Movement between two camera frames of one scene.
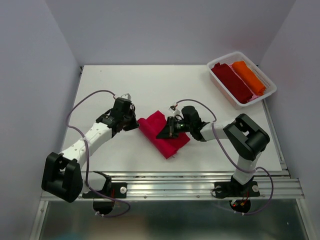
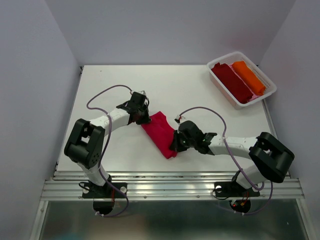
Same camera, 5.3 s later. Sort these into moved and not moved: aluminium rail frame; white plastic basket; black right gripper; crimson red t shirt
Moved: black right gripper
Not moved: crimson red t shirt; white plastic basket; aluminium rail frame
